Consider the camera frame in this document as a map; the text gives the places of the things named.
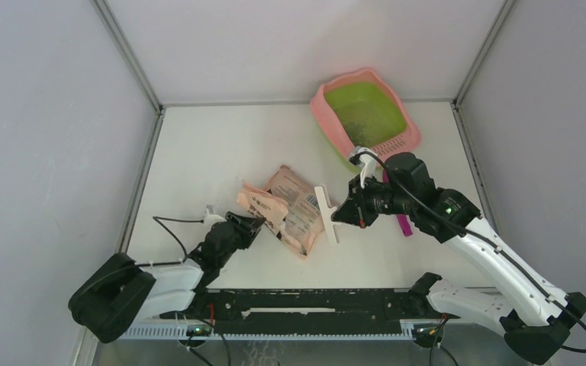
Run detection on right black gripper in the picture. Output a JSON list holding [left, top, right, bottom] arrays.
[[333, 172, 414, 228]]

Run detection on torn white bag strip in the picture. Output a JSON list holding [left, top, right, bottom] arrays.
[[314, 185, 339, 246]]

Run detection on cat litter bag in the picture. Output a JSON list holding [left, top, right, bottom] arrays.
[[237, 165, 324, 259]]

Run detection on magenta plastic scoop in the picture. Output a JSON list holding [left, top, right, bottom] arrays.
[[382, 172, 413, 237]]

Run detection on pink green litter box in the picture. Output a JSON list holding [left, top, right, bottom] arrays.
[[310, 68, 422, 172]]

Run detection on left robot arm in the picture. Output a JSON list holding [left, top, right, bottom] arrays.
[[68, 207, 265, 343]]

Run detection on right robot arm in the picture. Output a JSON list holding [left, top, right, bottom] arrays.
[[315, 148, 586, 365]]

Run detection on green litter granules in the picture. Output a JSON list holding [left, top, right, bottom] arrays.
[[342, 119, 385, 148]]

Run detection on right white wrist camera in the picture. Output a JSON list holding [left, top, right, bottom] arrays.
[[348, 146, 378, 189]]

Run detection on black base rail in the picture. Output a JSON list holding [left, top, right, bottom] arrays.
[[159, 288, 442, 336]]

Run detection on right black cable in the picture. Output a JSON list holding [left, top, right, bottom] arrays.
[[349, 150, 586, 355]]

